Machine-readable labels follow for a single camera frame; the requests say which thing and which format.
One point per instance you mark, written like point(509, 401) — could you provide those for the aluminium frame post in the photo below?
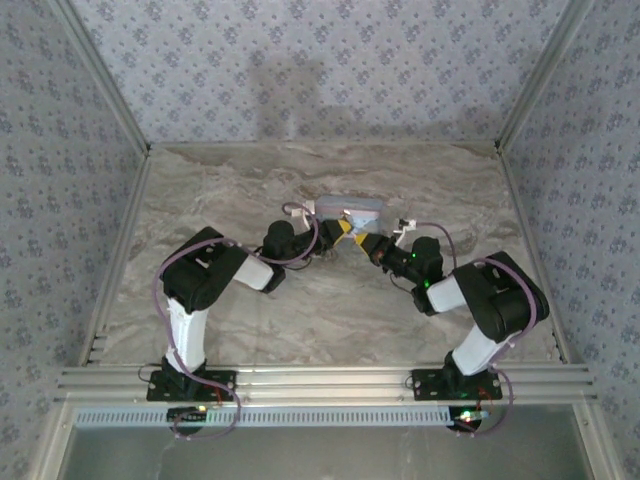
point(106, 75)
point(539, 75)

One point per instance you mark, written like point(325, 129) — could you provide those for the aluminium mounting rail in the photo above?
point(320, 380)

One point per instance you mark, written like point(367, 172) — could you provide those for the small black circuit board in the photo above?
point(467, 417)
point(187, 415)

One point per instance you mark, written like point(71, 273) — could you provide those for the grey metal sheet panel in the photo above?
point(320, 455)

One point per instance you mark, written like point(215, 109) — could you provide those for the aluminium table side rail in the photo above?
point(531, 225)
point(120, 250)

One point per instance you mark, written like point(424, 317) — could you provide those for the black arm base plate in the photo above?
point(425, 385)
point(220, 382)

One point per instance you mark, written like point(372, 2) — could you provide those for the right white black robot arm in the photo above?
point(475, 350)

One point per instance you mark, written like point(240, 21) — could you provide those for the light blue cartoon tin box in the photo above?
point(360, 207)

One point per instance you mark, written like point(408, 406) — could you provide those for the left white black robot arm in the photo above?
point(192, 330)

